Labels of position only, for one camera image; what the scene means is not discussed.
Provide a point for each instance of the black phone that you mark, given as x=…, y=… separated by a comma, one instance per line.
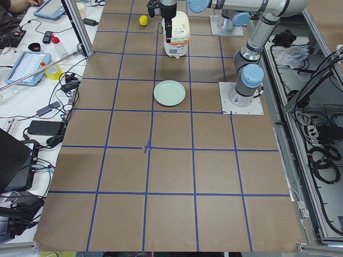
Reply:
x=47, y=37

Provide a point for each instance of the white rice cooker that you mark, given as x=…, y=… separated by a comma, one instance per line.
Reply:
x=180, y=36

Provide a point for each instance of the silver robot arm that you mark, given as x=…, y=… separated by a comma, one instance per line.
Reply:
x=250, y=75
x=238, y=19

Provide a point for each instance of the red cap squeeze bottle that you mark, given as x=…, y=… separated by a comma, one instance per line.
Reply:
x=59, y=47

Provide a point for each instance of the yellow lemon toy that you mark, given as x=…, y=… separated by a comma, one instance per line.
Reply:
x=143, y=20

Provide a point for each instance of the metal rod stand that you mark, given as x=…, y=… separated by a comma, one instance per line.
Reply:
x=78, y=52

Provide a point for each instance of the aluminium frame post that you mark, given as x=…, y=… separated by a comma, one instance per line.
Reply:
x=77, y=23

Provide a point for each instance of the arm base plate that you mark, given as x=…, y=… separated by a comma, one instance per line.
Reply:
x=221, y=26
x=233, y=103

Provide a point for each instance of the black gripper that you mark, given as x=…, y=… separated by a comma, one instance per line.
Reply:
x=168, y=12

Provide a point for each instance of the left green plate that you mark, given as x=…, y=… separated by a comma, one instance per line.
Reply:
x=169, y=93

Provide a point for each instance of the black round cap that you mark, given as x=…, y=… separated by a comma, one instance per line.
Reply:
x=35, y=47

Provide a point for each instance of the black laptop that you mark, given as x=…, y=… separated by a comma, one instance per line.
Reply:
x=17, y=163

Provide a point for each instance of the blue teach pendant tablet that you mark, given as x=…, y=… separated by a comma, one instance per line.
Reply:
x=28, y=62

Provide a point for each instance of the plastic cup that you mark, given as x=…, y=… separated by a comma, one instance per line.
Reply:
x=82, y=11

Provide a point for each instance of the yellow tape roll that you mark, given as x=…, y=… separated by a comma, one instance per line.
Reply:
x=53, y=72

